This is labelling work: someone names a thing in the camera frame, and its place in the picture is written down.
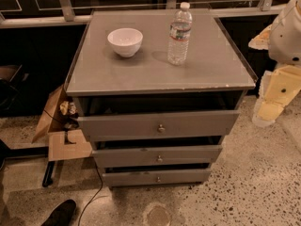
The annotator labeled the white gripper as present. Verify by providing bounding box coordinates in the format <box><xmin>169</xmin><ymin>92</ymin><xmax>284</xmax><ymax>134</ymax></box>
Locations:
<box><xmin>248</xmin><ymin>25</ymin><xmax>301</xmax><ymax>127</ymax></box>

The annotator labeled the grey bottom drawer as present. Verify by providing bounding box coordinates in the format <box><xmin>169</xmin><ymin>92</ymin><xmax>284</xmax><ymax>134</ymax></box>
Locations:
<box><xmin>103</xmin><ymin>169</ymin><xmax>211</xmax><ymax>187</ymax></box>

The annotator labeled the grey drawer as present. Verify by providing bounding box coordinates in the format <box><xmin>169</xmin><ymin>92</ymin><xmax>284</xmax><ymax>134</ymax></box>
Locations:
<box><xmin>78</xmin><ymin>110</ymin><xmax>239</xmax><ymax>141</ymax></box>
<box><xmin>103</xmin><ymin>169</ymin><xmax>211</xmax><ymax>187</ymax></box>
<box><xmin>92</xmin><ymin>145</ymin><xmax>222</xmax><ymax>168</ymax></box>

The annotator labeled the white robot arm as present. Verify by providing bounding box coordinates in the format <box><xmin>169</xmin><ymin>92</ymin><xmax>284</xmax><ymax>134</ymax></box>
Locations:
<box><xmin>248</xmin><ymin>0</ymin><xmax>301</xmax><ymax>127</ymax></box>

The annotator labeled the grey top drawer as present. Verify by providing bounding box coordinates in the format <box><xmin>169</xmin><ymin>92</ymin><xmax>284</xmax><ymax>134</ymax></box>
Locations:
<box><xmin>78</xmin><ymin>110</ymin><xmax>239</xmax><ymax>141</ymax></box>

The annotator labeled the grey middle drawer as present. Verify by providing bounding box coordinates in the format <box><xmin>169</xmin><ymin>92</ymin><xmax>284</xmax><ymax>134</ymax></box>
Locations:
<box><xmin>92</xmin><ymin>145</ymin><xmax>222</xmax><ymax>168</ymax></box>

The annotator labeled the grey drawer cabinet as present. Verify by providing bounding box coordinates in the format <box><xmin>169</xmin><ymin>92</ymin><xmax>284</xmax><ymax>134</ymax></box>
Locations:
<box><xmin>65</xmin><ymin>9</ymin><xmax>257</xmax><ymax>178</ymax></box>

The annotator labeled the clear plastic water bottle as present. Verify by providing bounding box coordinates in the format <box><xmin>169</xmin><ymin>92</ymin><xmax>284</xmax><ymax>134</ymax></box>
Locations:
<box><xmin>167</xmin><ymin>2</ymin><xmax>193</xmax><ymax>66</ymax></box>

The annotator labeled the white ceramic bowl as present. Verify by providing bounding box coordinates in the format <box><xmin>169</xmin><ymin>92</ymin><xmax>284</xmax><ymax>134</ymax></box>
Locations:
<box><xmin>107</xmin><ymin>28</ymin><xmax>143</xmax><ymax>57</ymax></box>

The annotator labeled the metal window railing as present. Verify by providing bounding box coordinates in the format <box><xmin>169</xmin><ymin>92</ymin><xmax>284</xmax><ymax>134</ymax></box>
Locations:
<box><xmin>0</xmin><ymin>0</ymin><xmax>301</xmax><ymax>30</ymax></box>

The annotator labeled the brown cardboard box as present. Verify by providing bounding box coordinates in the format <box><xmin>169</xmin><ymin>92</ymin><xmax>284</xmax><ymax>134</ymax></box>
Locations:
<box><xmin>32</xmin><ymin>86</ymin><xmax>92</xmax><ymax>161</ymax></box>

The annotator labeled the dark chair at left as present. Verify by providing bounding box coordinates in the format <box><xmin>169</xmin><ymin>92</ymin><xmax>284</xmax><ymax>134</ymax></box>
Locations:
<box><xmin>0</xmin><ymin>65</ymin><xmax>26</xmax><ymax>117</ymax></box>

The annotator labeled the black bar on floor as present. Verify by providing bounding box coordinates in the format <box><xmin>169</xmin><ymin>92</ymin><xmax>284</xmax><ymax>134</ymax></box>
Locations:
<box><xmin>42</xmin><ymin>161</ymin><xmax>55</xmax><ymax>187</ymax></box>

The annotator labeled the black shoe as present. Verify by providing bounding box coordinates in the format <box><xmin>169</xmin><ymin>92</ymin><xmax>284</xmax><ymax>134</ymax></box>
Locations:
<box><xmin>41</xmin><ymin>199</ymin><xmax>76</xmax><ymax>226</ymax></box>

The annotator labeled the black cable on floor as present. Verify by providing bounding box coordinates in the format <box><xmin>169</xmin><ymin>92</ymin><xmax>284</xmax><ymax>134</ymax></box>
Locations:
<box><xmin>76</xmin><ymin>165</ymin><xmax>104</xmax><ymax>226</ymax></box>

